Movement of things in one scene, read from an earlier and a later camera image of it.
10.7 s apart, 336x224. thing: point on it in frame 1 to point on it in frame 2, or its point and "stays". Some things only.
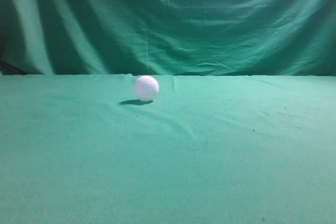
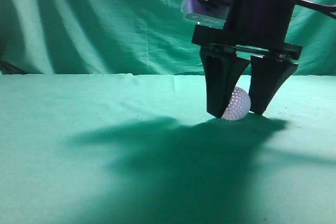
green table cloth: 85,149 stays
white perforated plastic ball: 146,88 to 239,106
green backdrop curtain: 218,23 stays
